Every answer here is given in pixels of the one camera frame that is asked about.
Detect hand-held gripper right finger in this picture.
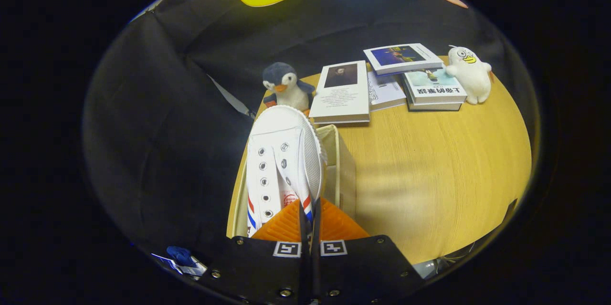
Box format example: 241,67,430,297
313,198,425,305

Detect book with blue cover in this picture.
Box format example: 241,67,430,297
363,42,443,76

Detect white text-covered book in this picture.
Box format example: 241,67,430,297
368,71,407,112

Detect book with portrait cover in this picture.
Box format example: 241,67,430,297
309,60,371,125

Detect beige fabric storage box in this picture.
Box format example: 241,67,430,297
227,124,358,239

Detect black backdrop cloth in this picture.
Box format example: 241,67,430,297
81,0,537,267

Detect thick book with teal cover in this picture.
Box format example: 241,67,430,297
402,69,468,104

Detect penguin plush toy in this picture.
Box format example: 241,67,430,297
262,62,316,115

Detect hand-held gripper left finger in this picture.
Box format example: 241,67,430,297
198,199,308,305

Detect white duck plush toy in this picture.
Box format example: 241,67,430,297
446,46,492,105

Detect white canvas shoe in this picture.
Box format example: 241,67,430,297
245,105,327,238

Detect grey book under teal book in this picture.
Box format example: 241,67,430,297
406,100,463,112

